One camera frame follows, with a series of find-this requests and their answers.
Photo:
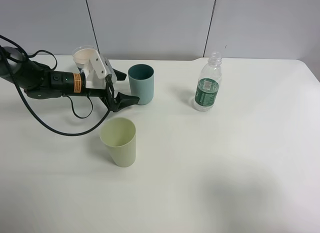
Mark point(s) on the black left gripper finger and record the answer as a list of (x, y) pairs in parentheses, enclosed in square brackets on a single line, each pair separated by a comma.
[(121, 76), (124, 101)]

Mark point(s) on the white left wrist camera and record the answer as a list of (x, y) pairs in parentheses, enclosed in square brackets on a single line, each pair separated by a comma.
[(96, 70)]

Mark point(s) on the clear plastic water bottle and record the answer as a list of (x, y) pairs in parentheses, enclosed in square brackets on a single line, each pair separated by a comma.
[(208, 84)]

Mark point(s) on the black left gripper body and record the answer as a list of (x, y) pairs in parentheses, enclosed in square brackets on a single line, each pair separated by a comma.
[(107, 96)]

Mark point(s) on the teal plastic cup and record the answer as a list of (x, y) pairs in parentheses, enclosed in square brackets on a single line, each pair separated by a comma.
[(141, 82)]

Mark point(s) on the light green plastic cup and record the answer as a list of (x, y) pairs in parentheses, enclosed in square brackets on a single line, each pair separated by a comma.
[(119, 137)]

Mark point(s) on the blue paper cup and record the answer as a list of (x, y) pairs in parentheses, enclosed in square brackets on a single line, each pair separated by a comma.
[(82, 54)]

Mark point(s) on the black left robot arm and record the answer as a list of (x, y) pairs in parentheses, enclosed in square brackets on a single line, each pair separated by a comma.
[(38, 81)]

